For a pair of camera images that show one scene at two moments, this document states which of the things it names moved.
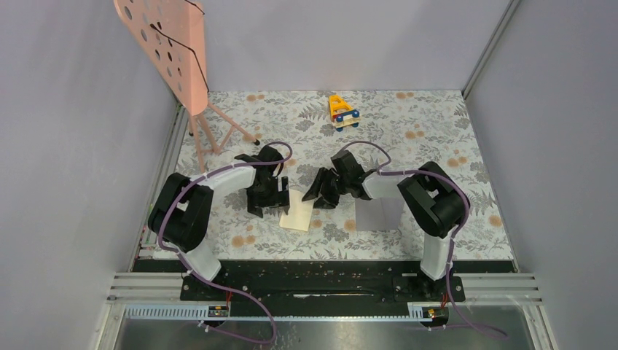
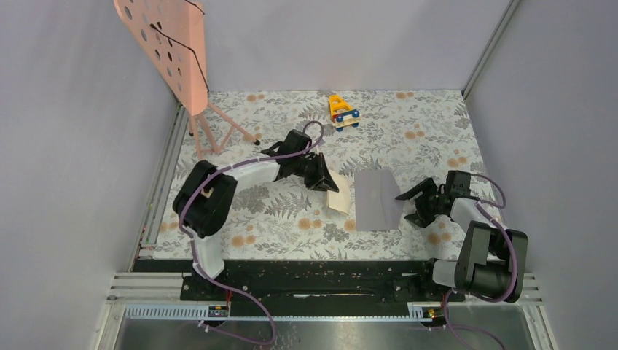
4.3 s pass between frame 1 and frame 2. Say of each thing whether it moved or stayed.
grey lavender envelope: stayed
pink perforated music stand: stayed
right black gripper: moved
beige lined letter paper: moved
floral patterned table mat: stayed
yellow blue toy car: stayed
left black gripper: moved
